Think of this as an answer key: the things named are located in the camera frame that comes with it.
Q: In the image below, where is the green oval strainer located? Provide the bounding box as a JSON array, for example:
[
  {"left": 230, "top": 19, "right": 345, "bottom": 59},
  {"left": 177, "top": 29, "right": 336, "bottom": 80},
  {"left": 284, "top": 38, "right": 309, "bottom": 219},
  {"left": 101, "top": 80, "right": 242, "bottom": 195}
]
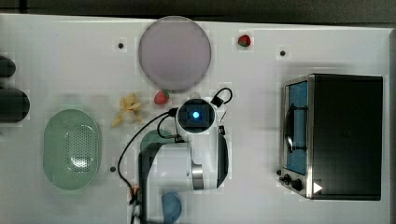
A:
[{"left": 43, "top": 109, "right": 101, "bottom": 190}]

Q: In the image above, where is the black cylinder post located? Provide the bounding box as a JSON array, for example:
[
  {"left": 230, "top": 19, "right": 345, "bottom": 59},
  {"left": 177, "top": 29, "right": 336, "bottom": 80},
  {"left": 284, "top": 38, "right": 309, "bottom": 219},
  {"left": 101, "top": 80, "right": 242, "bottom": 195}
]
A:
[
  {"left": 0, "top": 56, "right": 16, "bottom": 78},
  {"left": 0, "top": 89, "right": 30, "bottom": 123}
]

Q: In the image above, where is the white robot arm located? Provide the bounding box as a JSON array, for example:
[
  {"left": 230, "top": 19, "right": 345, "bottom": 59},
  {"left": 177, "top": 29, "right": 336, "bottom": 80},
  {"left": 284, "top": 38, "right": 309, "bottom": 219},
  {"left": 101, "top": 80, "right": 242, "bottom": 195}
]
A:
[{"left": 138, "top": 97, "right": 229, "bottom": 224}]

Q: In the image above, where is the grey round plate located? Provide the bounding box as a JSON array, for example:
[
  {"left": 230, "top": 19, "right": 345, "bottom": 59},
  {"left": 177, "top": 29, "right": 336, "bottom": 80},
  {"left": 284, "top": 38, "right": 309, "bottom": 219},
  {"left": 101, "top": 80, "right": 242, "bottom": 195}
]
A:
[{"left": 138, "top": 16, "right": 212, "bottom": 91}]

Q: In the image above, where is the strawberry toy near plate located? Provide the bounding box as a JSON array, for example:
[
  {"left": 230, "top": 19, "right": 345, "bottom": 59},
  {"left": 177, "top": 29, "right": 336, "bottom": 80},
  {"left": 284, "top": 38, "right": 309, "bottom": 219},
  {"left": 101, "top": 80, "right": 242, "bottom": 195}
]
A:
[{"left": 154, "top": 90, "right": 169, "bottom": 105}]

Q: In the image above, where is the lower black cylinder post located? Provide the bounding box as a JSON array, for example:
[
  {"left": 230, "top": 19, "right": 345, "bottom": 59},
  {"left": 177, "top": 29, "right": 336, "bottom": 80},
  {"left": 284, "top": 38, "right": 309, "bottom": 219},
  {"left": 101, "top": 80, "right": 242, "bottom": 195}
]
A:
[{"left": 0, "top": 89, "right": 30, "bottom": 123}]

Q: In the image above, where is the blue bowl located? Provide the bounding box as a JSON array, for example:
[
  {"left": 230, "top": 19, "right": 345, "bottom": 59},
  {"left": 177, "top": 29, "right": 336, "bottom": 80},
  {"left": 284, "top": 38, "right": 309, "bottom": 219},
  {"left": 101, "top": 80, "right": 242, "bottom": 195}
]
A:
[{"left": 162, "top": 192, "right": 182, "bottom": 224}]

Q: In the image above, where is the orange slice toy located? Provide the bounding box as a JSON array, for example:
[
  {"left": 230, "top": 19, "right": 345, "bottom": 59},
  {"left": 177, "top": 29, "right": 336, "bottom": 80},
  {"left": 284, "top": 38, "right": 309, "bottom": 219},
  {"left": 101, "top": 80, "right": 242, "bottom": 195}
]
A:
[{"left": 131, "top": 185, "right": 139, "bottom": 196}]

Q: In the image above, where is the strawberry toy far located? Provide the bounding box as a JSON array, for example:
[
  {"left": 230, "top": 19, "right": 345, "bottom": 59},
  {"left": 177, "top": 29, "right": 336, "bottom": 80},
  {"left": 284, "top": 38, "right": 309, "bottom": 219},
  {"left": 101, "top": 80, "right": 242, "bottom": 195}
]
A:
[{"left": 237, "top": 35, "right": 251, "bottom": 48}]

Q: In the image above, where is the green metal pot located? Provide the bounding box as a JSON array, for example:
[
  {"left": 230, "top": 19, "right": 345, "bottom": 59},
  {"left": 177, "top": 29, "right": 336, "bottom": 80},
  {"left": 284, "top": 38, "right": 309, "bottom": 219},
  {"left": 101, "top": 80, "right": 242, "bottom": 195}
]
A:
[{"left": 140, "top": 130, "right": 174, "bottom": 151}]

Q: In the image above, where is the upper black cylinder post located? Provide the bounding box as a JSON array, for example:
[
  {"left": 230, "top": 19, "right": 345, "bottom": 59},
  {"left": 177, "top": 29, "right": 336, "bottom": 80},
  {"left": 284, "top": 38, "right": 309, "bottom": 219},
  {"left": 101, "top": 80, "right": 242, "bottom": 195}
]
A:
[{"left": 0, "top": 56, "right": 16, "bottom": 78}]

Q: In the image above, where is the peeled banana toy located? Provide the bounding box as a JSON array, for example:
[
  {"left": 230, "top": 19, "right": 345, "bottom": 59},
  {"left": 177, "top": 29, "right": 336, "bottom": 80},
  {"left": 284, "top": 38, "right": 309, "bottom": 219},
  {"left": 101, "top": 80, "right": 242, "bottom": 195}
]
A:
[{"left": 111, "top": 93, "right": 142, "bottom": 128}]

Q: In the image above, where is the black toaster oven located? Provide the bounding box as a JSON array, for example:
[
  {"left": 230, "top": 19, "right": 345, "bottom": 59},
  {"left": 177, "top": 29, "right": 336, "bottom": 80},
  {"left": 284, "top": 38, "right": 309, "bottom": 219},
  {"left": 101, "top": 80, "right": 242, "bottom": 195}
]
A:
[{"left": 276, "top": 74, "right": 383, "bottom": 201}]

